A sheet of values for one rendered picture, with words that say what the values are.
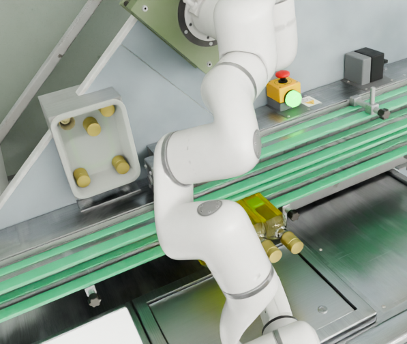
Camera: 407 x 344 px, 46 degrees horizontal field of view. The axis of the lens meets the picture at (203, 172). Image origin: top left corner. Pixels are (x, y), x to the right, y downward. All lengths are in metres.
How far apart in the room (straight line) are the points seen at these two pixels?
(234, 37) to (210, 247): 0.32
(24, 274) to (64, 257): 0.09
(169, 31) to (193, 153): 0.50
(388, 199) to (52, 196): 0.97
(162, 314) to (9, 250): 0.39
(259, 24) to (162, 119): 0.58
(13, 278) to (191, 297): 0.41
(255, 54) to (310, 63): 0.69
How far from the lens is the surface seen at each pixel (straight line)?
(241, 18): 0.75
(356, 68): 1.50
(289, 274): 1.23
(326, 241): 1.38
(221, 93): 0.66
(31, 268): 1.17
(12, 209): 1.29
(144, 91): 1.23
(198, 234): 0.65
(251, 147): 0.64
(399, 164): 1.69
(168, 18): 1.11
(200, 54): 1.16
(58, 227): 1.23
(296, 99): 1.33
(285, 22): 0.87
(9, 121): 1.78
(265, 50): 0.78
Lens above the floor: 1.86
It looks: 53 degrees down
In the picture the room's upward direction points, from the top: 136 degrees clockwise
